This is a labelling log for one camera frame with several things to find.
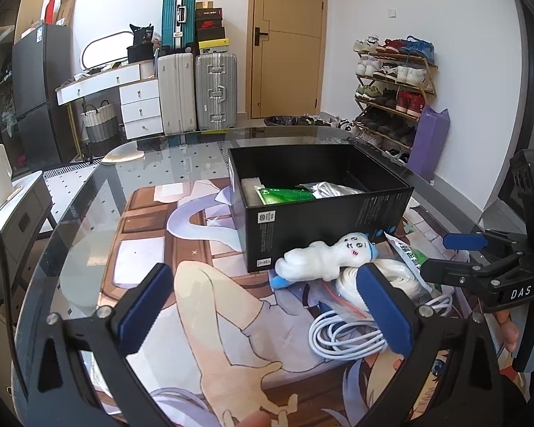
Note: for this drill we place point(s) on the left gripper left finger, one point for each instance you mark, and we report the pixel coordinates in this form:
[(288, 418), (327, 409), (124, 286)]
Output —
[(110, 334)]

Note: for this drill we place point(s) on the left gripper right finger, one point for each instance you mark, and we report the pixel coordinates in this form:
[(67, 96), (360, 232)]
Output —
[(416, 333)]

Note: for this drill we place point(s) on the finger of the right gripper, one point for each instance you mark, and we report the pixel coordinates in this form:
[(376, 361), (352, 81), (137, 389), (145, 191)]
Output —
[(491, 243), (492, 279)]

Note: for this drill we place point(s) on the white plush doll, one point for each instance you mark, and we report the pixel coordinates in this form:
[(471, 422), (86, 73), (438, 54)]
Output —
[(320, 261)]

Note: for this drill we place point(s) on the green wet wipes pack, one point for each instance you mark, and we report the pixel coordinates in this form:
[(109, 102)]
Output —
[(412, 257)]

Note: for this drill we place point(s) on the right hand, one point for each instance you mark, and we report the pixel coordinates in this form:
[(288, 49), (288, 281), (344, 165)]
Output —
[(511, 333)]

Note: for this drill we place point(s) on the left hand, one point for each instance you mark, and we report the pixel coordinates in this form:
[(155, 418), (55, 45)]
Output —
[(256, 419)]

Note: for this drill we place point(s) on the purple paper bag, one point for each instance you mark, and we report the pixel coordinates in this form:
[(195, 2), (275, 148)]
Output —
[(429, 142)]

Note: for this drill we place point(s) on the grey side cabinet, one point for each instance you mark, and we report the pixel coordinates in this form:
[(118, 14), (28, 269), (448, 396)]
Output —
[(21, 220)]

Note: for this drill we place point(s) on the silver foil bag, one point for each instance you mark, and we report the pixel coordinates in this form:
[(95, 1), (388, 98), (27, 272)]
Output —
[(325, 189)]

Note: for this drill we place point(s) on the wooden shoe rack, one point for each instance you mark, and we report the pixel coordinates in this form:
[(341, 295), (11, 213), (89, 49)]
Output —
[(396, 80)]

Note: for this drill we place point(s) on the round white stool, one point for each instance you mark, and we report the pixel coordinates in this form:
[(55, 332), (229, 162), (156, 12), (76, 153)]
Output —
[(122, 155)]

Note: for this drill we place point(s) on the black cardboard box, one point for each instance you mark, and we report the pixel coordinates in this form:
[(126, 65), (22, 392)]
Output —
[(267, 231)]

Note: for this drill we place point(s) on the green pack in box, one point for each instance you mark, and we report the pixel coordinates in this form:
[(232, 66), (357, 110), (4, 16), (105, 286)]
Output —
[(271, 196)]

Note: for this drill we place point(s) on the woven laundry basket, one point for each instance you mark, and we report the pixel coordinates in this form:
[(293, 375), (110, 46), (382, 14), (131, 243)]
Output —
[(101, 122)]

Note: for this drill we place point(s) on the white drawer desk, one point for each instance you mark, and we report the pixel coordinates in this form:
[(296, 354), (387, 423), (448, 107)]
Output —
[(133, 87)]

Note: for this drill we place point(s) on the white suitcase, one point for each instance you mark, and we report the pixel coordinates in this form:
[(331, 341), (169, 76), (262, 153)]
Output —
[(177, 93)]

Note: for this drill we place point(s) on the black refrigerator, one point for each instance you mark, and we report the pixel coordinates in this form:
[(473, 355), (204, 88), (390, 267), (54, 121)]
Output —
[(41, 62)]

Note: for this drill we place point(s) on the silver suitcase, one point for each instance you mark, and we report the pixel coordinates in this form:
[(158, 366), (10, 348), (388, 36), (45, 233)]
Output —
[(216, 90)]

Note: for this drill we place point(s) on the black handbag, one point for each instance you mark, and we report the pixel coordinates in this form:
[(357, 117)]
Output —
[(142, 47)]

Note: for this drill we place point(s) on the wooden door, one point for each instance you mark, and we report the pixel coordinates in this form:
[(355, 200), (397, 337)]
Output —
[(285, 57)]

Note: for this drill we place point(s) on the stack of shoe boxes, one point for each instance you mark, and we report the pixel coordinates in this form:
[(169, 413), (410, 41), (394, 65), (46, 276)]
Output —
[(209, 23)]

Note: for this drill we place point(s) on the teal suitcase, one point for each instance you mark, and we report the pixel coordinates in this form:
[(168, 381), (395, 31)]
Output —
[(178, 24)]

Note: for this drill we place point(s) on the oval black frame mirror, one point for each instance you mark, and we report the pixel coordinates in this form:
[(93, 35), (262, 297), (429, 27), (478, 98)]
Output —
[(107, 50)]

